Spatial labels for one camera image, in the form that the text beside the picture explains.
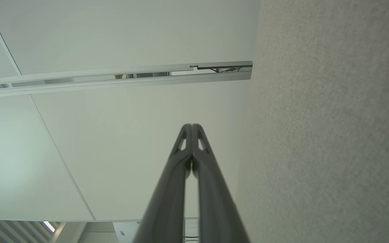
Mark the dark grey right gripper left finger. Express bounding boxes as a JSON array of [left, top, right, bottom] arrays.
[[132, 124, 192, 243]]

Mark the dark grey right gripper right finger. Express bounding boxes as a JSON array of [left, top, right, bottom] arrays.
[[192, 124, 251, 243]]

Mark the grey partition frame with gap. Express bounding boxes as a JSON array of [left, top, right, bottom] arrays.
[[0, 61, 253, 98]]

